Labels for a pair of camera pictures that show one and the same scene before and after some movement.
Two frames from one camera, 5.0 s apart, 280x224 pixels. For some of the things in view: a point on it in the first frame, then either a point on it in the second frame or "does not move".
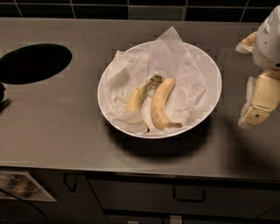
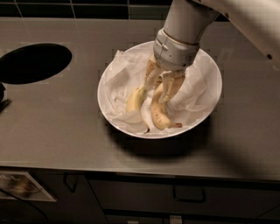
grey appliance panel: [22, 185] does not move
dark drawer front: [186, 194] does not move
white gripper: [268, 44] -> [174, 54]
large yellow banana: [158, 102] does not move
